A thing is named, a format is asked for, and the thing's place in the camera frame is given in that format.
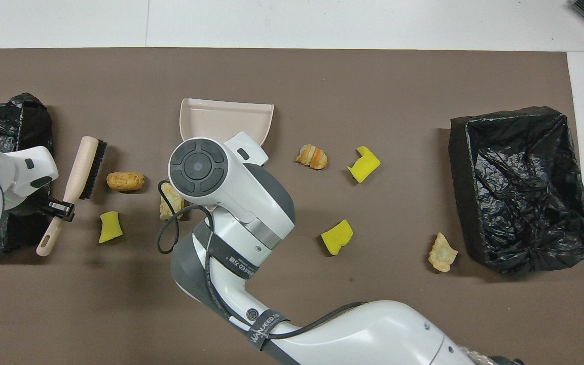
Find beige hand brush black bristles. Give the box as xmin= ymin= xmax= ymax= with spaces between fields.
xmin=36 ymin=136 xmax=107 ymax=257

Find brown oval bread roll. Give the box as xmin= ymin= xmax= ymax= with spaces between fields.
xmin=107 ymin=172 xmax=146 ymax=193

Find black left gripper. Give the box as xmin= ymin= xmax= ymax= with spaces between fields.
xmin=16 ymin=193 xmax=76 ymax=223

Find pale torn bread piece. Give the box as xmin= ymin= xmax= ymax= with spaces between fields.
xmin=159 ymin=182 xmax=186 ymax=222

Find yellow sponge piece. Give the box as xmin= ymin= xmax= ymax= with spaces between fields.
xmin=347 ymin=145 xmax=381 ymax=184
xmin=98 ymin=211 xmax=124 ymax=244
xmin=320 ymin=219 xmax=354 ymax=256

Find pale cracker piece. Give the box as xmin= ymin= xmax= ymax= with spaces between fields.
xmin=428 ymin=232 xmax=459 ymax=273

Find bin lined with black bag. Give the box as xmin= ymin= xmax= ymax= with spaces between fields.
xmin=0 ymin=92 xmax=55 ymax=256
xmin=448 ymin=106 xmax=584 ymax=277

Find large brown table mat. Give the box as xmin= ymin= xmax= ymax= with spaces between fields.
xmin=0 ymin=48 xmax=584 ymax=365

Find beige plastic dustpan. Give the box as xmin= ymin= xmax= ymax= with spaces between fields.
xmin=179 ymin=98 xmax=275 ymax=150

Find striped croissant piece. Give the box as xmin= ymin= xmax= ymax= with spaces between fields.
xmin=295 ymin=144 xmax=329 ymax=170

